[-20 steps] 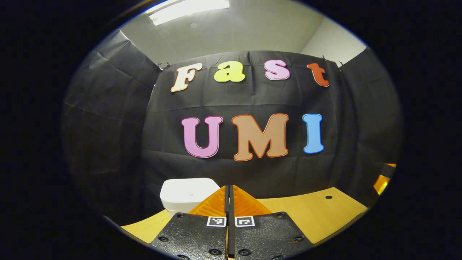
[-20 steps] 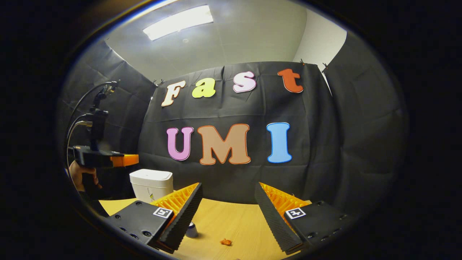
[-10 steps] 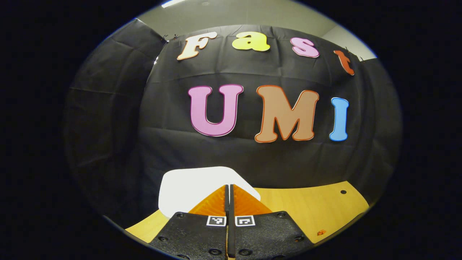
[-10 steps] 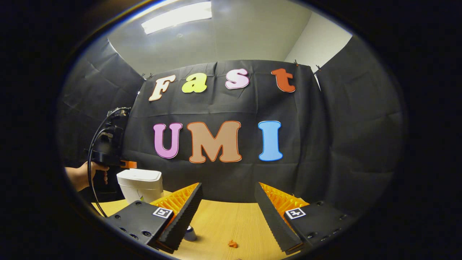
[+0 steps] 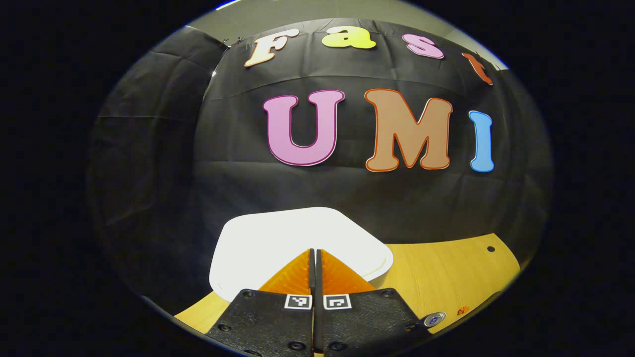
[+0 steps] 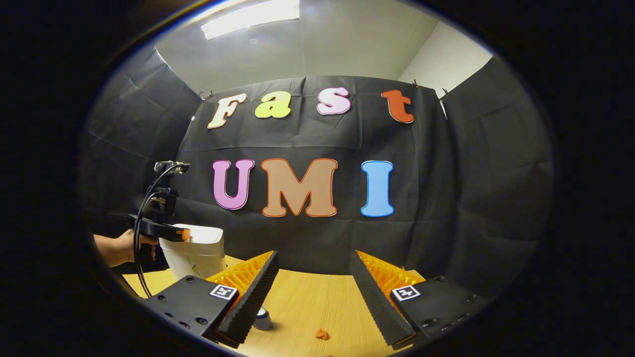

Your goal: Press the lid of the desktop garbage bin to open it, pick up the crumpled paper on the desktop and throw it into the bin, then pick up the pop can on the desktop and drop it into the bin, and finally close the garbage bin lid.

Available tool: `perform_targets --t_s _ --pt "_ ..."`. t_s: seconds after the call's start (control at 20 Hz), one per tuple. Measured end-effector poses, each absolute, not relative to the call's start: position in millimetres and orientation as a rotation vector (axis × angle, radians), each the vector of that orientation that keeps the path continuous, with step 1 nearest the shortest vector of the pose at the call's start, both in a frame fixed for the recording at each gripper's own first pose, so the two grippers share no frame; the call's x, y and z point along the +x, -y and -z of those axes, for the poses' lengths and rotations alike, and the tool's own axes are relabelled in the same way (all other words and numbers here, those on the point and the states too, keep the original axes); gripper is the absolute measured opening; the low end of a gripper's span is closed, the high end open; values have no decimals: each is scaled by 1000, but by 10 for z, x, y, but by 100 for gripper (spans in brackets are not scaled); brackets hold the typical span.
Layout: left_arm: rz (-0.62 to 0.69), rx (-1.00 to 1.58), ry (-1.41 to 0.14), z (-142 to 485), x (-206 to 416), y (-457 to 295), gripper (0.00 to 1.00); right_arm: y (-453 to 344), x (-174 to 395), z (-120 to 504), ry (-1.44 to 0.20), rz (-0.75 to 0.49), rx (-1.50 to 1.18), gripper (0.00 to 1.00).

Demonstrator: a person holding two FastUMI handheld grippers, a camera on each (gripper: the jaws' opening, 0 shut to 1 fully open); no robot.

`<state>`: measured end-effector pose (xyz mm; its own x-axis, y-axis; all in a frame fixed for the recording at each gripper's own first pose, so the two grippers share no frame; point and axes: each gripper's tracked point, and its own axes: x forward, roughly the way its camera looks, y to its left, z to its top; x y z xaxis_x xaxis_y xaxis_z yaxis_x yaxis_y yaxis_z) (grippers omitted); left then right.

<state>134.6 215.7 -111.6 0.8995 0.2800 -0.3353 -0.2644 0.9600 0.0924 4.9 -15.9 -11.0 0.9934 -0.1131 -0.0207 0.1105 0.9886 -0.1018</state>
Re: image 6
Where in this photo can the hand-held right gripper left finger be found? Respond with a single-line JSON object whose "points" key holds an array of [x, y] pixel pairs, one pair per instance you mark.
{"points": [[255, 292]]}

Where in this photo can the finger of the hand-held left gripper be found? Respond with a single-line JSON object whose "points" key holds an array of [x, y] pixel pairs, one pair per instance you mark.
{"points": [[176, 233]]}

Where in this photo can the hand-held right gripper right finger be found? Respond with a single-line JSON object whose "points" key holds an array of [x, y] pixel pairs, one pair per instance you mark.
{"points": [[372, 297]]}

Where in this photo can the silver pop can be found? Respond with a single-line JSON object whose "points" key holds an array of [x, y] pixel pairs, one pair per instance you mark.
{"points": [[264, 321]]}

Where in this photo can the white desktop garbage bin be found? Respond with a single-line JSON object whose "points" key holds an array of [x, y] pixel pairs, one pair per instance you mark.
{"points": [[198, 255]]}

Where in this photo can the orange paper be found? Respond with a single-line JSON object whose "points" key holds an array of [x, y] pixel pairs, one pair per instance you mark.
{"points": [[322, 334]]}

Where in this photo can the wooden desktop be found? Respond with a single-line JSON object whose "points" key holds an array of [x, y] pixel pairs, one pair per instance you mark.
{"points": [[317, 302]]}

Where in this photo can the black backdrop cloth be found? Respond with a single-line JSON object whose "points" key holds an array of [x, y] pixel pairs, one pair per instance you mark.
{"points": [[446, 198]]}

